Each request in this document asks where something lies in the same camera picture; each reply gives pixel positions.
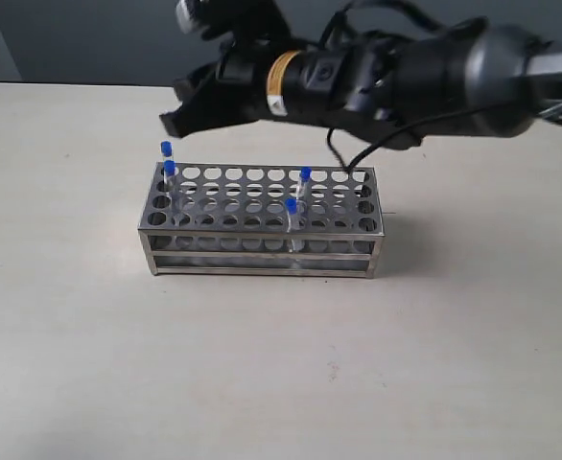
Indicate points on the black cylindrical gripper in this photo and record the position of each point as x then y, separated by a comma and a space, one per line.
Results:
310, 88

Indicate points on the blue-capped tube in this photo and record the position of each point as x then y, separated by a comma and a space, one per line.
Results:
173, 189
167, 158
303, 181
294, 224

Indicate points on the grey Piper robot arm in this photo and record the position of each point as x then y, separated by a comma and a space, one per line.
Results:
388, 91

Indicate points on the stainless steel test tube rack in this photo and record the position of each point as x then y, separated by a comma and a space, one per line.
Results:
235, 222

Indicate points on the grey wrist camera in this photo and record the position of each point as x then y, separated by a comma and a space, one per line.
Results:
249, 19

